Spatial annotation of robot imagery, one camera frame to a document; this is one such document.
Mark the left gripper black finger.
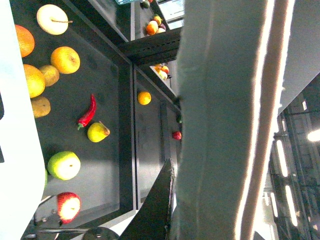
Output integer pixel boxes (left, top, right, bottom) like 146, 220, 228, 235
119, 158, 175, 240

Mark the light blue shopping basket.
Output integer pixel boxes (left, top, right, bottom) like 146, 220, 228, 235
0, 0, 45, 240

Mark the grey basket handle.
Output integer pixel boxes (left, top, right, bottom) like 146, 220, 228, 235
172, 0, 295, 240

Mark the black metal shelf rack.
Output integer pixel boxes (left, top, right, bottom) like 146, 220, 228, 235
10, 0, 181, 228

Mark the red apple cut face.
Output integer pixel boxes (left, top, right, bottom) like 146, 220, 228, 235
56, 192, 81, 225

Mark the green apple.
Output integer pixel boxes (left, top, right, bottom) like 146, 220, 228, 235
47, 151, 81, 181

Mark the yellow pear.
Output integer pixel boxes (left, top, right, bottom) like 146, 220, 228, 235
87, 121, 111, 143

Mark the red chili pepper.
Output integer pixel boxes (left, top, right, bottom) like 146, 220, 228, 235
77, 94, 97, 131

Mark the brown kiwi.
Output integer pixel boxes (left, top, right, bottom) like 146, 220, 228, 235
39, 65, 60, 87
30, 95, 51, 118

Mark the yellow orange fruit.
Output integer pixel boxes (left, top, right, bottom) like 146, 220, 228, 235
23, 64, 46, 99

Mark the yellow-orange apple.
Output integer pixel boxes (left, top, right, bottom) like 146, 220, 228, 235
50, 46, 81, 74

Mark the orange mandarin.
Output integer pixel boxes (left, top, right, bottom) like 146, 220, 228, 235
15, 24, 35, 58

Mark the white pear with stem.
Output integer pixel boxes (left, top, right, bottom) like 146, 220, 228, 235
36, 4, 73, 36

